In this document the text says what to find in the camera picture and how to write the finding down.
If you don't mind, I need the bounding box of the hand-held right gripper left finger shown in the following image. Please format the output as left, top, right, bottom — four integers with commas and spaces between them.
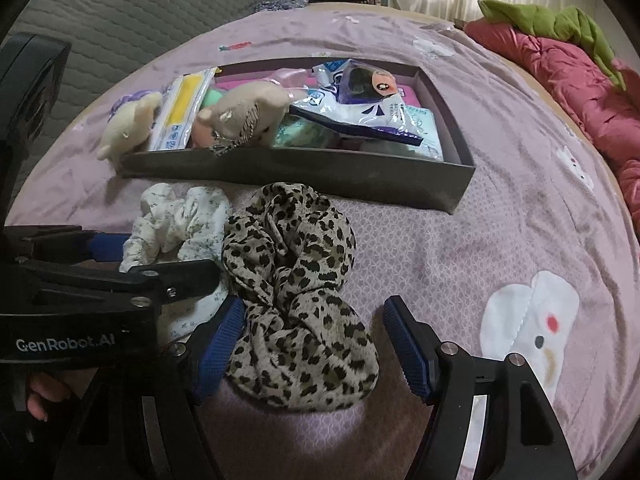
52, 295, 247, 480

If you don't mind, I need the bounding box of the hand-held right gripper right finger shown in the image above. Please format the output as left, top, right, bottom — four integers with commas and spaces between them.
383, 295, 576, 480

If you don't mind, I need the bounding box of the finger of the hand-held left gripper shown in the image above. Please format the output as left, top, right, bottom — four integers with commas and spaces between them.
30, 259, 221, 307
15, 227, 131, 264

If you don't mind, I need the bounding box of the white floral scrunchie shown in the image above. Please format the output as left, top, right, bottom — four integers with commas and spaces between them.
120, 183, 233, 341

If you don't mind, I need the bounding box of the leopard print scrunchie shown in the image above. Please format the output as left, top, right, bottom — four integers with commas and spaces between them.
221, 182, 381, 411

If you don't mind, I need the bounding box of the purple satin scrunchie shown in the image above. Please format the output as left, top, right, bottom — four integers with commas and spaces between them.
107, 89, 163, 123

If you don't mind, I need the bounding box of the white and yellow wipes packet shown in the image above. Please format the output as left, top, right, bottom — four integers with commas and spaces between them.
147, 67, 221, 152

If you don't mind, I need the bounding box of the shallow brown cardboard box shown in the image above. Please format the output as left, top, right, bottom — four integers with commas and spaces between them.
117, 57, 476, 216

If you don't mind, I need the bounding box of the cream plush toy with keychain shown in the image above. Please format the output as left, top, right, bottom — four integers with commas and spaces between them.
195, 81, 306, 156

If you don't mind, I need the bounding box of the green tissue pack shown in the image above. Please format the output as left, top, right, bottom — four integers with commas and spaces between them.
360, 105, 445, 162
272, 112, 346, 150

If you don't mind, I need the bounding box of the pink satin scrunchie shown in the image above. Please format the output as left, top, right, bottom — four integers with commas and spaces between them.
260, 66, 313, 88

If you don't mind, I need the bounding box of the doll face packet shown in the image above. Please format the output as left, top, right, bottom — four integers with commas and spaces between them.
290, 58, 423, 147

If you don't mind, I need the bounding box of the person's left hand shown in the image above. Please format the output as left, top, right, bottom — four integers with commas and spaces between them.
25, 372, 76, 421

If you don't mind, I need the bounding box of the pink book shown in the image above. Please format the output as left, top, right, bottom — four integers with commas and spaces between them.
215, 75, 418, 103

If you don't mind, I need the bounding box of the grey quilted headboard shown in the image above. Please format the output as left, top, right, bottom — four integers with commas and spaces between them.
0, 0, 291, 196

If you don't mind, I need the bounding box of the blue knitted cloth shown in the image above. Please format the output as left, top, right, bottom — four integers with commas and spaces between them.
250, 0, 308, 13

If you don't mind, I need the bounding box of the pink quilt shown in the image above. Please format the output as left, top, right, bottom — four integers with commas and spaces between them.
465, 17, 640, 233

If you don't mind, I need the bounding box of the green cloth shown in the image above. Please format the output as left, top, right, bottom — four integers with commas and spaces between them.
477, 0, 626, 91

